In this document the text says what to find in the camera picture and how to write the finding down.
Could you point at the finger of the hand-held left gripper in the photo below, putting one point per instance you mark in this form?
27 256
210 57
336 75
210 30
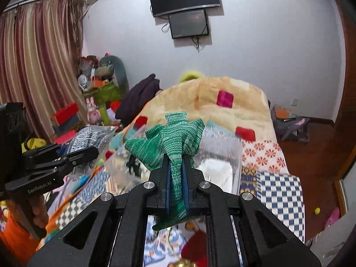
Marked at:
80 153
57 148

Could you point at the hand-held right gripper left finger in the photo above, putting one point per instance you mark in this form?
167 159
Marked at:
167 180

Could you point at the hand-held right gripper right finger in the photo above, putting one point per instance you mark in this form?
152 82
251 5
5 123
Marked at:
185 180

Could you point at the clear plastic bag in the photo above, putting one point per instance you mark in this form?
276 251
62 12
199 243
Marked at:
192 158

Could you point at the green knitted cloth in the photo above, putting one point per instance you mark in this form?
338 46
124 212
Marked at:
178 141

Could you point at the orange sleeve forearm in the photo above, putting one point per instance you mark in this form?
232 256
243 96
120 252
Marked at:
14 236

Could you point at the person's left hand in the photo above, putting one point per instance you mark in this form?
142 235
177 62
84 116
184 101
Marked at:
39 211

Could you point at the grey patterned packet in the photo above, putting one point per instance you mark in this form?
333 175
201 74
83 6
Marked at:
89 137

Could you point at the white folded cloth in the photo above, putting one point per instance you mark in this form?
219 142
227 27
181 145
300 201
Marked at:
215 172

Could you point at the pile of toys and clutter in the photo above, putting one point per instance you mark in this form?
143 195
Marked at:
97 89

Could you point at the dark purple jacket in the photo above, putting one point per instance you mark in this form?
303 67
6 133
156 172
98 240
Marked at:
139 97

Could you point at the colourful patchwork bed sheet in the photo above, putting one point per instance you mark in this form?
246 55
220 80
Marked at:
267 172

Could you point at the beige patchwork blanket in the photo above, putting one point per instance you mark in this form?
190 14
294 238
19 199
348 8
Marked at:
214 103

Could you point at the striped curtain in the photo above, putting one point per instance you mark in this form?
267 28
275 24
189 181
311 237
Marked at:
36 66

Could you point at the yellow-green fuzzy toy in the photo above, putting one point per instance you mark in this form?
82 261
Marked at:
190 75

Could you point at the grey bag with books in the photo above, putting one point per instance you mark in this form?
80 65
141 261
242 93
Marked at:
290 122

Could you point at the small yellow toy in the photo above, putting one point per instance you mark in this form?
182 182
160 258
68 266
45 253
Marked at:
316 211

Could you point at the pink toy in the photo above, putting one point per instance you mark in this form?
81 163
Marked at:
332 217

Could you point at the wall power socket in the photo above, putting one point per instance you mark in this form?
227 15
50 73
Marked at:
294 101

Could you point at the small black wall monitor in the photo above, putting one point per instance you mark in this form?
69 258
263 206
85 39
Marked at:
189 23

